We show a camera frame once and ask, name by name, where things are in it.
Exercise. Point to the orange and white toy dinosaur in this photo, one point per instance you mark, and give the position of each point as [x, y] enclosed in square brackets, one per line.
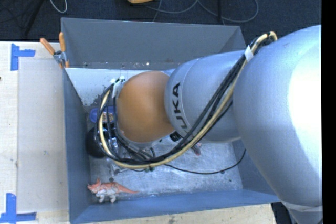
[110, 189]

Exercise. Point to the black round object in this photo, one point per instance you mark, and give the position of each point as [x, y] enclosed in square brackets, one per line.
[92, 143]

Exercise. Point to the blue printed cup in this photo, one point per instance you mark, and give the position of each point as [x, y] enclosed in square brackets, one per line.
[94, 115]

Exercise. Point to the small pink and grey object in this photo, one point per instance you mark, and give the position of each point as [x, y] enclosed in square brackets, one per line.
[197, 150]

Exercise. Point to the pale wood flat board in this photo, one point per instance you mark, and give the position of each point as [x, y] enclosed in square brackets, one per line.
[42, 126]

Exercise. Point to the grey metal bin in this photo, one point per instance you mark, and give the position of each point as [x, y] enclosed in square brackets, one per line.
[147, 42]

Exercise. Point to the black cylinder on white bracket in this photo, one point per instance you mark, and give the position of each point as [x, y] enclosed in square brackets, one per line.
[175, 136]

